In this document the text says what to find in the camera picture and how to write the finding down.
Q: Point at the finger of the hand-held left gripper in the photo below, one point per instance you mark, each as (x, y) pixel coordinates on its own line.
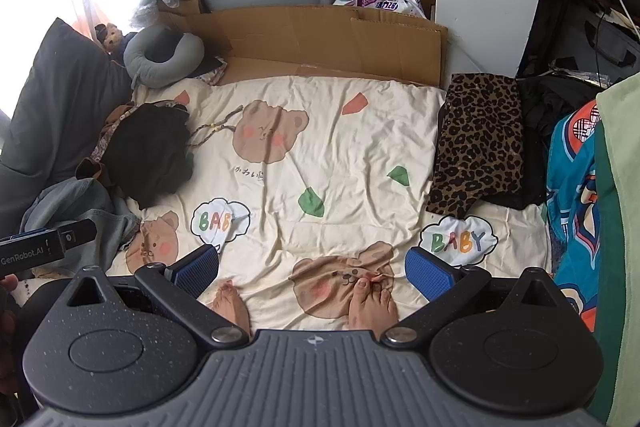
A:
(80, 233)

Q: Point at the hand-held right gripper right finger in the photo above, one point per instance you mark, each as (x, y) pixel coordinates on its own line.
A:
(430, 274)

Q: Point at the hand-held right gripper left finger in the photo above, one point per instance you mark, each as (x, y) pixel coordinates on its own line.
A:
(192, 269)

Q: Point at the leopard print garment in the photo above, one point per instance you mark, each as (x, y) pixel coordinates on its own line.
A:
(480, 142)

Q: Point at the black clothes pile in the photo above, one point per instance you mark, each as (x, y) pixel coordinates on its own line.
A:
(545, 117)

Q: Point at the denim jeans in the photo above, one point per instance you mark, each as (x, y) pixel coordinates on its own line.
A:
(75, 212)

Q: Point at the person's left foot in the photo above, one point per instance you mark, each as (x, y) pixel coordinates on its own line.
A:
(232, 307)

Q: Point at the person's foot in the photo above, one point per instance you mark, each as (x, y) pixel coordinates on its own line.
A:
(232, 307)
(372, 307)

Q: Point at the person's right foot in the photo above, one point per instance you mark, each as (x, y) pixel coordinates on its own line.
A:
(372, 307)

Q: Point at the brown garment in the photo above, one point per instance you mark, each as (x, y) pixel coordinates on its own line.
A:
(90, 167)

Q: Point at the dark grey pillow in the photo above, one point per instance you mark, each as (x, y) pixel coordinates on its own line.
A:
(55, 107)

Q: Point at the blue cartoon print cloth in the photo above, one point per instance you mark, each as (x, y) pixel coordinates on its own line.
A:
(570, 207)

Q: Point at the bear print blanket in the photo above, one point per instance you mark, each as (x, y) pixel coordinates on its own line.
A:
(325, 157)

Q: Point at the grey neck pillow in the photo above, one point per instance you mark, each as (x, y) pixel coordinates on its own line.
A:
(160, 57)

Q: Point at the brown teddy bear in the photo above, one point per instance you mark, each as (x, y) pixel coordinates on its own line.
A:
(107, 39)

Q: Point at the floral print cloth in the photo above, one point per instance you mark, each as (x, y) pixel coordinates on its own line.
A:
(212, 72)

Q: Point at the green cloth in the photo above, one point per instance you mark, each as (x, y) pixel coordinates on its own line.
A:
(620, 207)

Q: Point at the silver foil bag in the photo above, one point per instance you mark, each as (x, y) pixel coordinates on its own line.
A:
(580, 69)

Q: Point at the wide folded cardboard sheet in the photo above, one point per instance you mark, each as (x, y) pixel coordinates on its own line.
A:
(310, 37)

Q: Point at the white purple package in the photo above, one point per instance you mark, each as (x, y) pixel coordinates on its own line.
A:
(390, 3)

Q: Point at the black bag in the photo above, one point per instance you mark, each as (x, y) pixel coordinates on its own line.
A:
(612, 42)

